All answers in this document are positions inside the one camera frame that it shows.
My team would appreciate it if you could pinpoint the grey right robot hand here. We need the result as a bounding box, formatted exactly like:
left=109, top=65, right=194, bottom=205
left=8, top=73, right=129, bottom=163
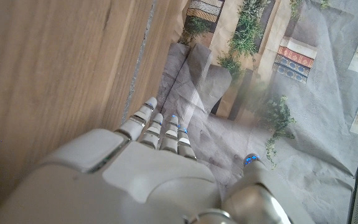
left=0, top=96, right=316, bottom=224

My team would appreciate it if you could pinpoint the printed fabric backdrop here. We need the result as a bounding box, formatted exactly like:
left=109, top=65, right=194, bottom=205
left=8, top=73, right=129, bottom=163
left=156, top=0, right=358, bottom=224

